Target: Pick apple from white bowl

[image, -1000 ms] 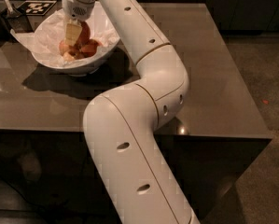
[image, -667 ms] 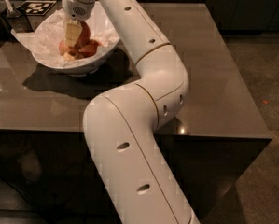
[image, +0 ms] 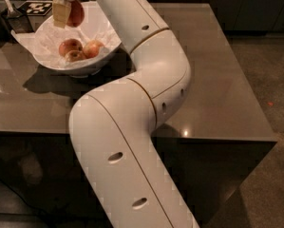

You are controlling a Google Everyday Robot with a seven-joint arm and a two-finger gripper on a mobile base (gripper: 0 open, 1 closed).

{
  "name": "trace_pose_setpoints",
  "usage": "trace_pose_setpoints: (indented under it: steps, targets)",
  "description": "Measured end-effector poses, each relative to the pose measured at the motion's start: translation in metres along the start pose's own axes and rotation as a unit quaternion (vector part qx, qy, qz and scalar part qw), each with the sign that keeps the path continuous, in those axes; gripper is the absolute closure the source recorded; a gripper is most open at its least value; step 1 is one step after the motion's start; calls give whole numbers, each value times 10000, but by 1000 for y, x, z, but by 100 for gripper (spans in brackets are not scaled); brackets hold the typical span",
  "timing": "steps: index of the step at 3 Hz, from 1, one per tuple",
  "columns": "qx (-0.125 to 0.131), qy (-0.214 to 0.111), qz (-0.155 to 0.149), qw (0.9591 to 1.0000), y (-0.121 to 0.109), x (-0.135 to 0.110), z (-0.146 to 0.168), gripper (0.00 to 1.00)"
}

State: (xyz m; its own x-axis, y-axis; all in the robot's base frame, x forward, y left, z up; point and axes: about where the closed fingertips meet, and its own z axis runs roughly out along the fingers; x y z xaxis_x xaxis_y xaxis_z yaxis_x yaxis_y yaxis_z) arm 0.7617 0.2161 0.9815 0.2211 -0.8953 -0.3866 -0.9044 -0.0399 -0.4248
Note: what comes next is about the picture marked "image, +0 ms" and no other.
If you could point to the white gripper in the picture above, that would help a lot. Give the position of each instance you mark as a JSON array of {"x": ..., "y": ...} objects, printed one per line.
[{"x": 61, "y": 12}]

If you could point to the red apple with sticker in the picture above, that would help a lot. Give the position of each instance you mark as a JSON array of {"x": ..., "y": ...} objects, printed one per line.
[{"x": 77, "y": 14}]

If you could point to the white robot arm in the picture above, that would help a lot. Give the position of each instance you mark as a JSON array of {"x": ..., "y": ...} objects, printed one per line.
[{"x": 110, "y": 127}]

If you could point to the white bowl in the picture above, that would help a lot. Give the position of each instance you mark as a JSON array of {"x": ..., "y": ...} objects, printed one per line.
[{"x": 94, "y": 26}]

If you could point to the left red apple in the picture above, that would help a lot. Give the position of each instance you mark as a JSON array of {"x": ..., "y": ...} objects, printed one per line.
[{"x": 69, "y": 45}]

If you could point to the front yellow-red apple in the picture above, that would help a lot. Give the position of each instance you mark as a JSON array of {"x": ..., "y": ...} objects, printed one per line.
[{"x": 74, "y": 56}]

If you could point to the right red apple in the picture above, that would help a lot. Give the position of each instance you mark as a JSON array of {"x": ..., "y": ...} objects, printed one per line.
[{"x": 92, "y": 48}]

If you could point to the black white fiducial marker card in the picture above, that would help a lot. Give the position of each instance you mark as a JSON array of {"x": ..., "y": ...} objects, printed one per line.
[{"x": 36, "y": 7}]

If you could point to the white paper liner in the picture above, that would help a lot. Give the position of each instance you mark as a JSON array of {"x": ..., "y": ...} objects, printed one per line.
[{"x": 49, "y": 35}]

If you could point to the black scoop with white handle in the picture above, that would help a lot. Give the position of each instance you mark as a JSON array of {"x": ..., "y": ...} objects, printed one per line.
[{"x": 18, "y": 21}]

